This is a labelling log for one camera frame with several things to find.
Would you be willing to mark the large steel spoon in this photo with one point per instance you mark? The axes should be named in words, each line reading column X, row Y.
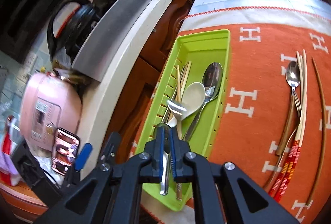
column 211, row 81

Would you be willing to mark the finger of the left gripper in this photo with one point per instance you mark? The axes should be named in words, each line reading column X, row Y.
column 109, row 150
column 83, row 156

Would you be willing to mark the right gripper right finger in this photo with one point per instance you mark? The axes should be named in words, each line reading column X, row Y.
column 223, row 193

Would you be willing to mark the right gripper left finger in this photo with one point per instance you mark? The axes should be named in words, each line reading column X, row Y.
column 111, row 194

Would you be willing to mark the pink rice cooker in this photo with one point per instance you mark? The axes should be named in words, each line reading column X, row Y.
column 48, row 103

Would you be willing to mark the steel splash guard panel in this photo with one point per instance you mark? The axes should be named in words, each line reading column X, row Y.
column 100, row 47

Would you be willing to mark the metal spiral chopstick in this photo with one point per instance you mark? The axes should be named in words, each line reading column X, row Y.
column 184, row 75

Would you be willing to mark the green plastic utensil tray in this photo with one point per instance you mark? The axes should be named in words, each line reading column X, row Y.
column 195, row 51

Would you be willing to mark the black pressure cooker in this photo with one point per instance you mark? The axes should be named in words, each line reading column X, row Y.
column 75, row 30

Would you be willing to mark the smartphone on counter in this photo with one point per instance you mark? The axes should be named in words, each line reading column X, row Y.
column 64, row 152

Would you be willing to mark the white ceramic soup spoon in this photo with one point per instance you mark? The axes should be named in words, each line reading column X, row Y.
column 192, row 99

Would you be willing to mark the orange H pattern blanket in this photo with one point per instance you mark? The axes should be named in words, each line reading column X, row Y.
column 263, row 41

